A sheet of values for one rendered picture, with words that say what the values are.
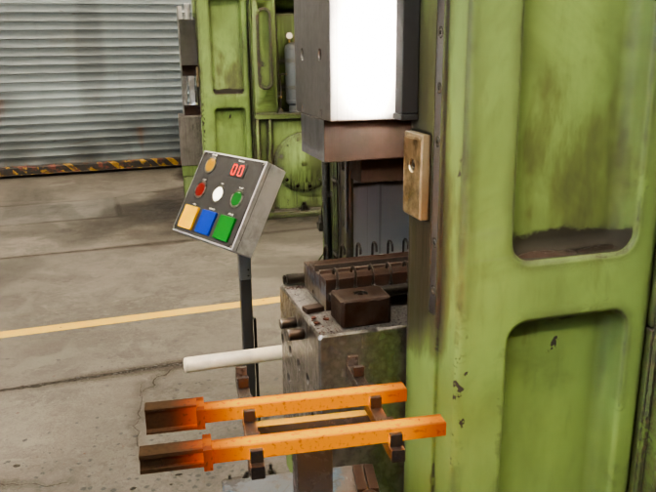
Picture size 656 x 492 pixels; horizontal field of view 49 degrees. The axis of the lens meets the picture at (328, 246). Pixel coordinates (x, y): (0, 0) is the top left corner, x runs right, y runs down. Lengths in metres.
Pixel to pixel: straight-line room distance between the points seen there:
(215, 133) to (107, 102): 3.24
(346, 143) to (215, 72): 4.93
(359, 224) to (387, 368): 0.48
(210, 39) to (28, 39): 3.50
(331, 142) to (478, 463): 0.75
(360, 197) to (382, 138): 0.33
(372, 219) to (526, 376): 0.66
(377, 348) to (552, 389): 0.38
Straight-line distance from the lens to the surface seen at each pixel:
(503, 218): 1.35
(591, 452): 1.75
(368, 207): 1.95
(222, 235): 2.12
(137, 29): 9.51
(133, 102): 9.54
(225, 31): 6.52
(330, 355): 1.59
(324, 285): 1.70
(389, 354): 1.64
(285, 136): 6.51
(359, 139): 1.63
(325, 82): 1.58
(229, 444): 1.09
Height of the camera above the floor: 1.52
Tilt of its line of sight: 16 degrees down
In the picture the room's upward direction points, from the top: 1 degrees counter-clockwise
